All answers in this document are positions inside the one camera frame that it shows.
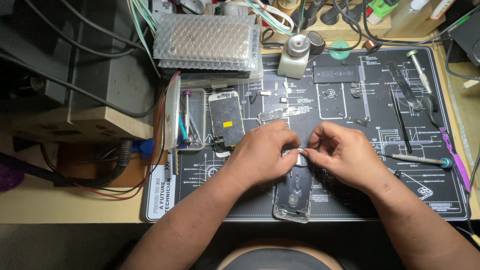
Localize person's left hand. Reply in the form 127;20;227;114
224;120;302;187

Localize clear plastic tool tray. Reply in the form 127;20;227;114
176;88;207;151

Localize bubble wrapped phone part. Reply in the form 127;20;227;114
152;14;262;72

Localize phone screen assembly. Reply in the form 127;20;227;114
208;90;246;158

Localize purple handled brush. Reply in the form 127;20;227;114
424;94;471;194

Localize green tape roll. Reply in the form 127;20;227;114
329;40;351;61

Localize clear plastic tray lid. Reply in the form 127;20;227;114
162;75;181;151

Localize teal capped screwdriver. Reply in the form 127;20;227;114
378;153;453;169

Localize black corrugated hose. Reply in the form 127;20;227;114
0;139;134;188

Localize black tweezers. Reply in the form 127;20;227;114
388;85;413;154

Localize copper wire spool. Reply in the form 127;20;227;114
362;39;382;54

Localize phone logic board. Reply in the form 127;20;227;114
257;106;301;125

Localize white solvent dispenser bottle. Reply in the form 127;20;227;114
277;34;311;79

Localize wooden tool holder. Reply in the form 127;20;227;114
260;0;447;43

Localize grey equipment box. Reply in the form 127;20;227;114
0;0;166;143

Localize person's right hand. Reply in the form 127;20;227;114
301;121;391;194

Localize clear plastic pry tool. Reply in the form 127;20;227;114
385;60;424;111

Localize red wire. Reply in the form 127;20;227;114
73;71;181;200

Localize black phone battery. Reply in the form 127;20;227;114
313;64;361;84

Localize black printed repair mat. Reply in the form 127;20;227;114
140;46;471;223

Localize person's black shirt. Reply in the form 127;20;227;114
187;240;361;270

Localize silver phone housing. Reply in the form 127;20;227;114
273;150;315;224

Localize purple capped screwdriver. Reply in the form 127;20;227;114
182;90;192;146

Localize silver handled screwdriver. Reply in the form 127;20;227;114
406;50;434;95

